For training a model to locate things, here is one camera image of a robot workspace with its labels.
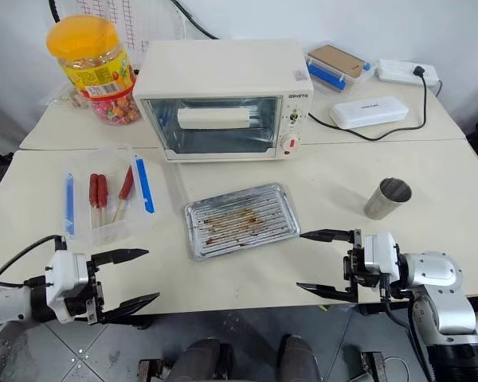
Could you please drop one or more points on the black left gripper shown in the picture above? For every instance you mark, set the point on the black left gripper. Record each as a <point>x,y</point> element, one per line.
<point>93,302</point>

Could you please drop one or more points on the brown cardboard box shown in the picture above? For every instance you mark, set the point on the brown cardboard box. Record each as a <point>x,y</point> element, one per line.
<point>338,59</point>

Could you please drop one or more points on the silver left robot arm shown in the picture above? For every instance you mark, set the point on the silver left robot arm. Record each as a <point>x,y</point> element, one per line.
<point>8,304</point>

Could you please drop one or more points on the candy jar with orange lid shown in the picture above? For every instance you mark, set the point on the candy jar with orange lid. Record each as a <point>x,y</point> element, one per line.
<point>91,75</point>

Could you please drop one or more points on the white toaster oven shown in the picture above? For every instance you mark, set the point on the white toaster oven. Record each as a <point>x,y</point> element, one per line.
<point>223,67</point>

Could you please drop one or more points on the dark rounded shape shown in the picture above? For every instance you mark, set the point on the dark rounded shape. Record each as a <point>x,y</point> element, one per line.
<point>201,362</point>
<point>300,360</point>

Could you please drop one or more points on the clear container holding cardboard box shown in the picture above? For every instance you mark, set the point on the clear container holding cardboard box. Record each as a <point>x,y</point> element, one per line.
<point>326,77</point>

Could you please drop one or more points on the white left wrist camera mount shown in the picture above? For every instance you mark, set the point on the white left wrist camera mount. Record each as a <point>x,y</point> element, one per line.
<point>67,274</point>

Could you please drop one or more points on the white oblong case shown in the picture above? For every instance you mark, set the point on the white oblong case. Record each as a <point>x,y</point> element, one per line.
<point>368,111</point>

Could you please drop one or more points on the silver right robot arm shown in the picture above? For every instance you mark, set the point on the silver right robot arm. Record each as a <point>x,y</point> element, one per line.
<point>442,294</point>

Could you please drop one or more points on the dark metal floor bracket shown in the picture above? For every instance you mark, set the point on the dark metal floor bracket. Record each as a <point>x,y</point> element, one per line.
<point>149,370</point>
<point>374,366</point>

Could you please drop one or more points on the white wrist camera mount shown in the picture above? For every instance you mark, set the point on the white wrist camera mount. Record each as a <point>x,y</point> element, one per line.
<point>380,254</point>
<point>67,274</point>

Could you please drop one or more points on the metal baking tray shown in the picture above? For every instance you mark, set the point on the metal baking tray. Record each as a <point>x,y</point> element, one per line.
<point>243,223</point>

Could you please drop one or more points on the red sausage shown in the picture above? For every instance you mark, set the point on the red sausage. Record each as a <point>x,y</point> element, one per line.
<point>103,191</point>
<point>126,185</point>
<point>93,191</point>

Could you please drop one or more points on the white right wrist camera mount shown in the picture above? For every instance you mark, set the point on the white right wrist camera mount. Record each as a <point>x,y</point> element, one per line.
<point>380,254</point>

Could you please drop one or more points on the clear container with blue clips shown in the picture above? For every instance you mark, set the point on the clear container with blue clips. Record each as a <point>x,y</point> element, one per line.
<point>107,232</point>

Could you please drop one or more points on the white power strip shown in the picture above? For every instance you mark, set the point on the white power strip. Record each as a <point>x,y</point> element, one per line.
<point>394,69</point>

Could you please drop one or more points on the steel cup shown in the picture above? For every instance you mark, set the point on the steel cup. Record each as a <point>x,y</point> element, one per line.
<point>382,203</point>

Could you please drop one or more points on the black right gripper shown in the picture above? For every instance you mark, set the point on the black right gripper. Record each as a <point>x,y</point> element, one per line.
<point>356,270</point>

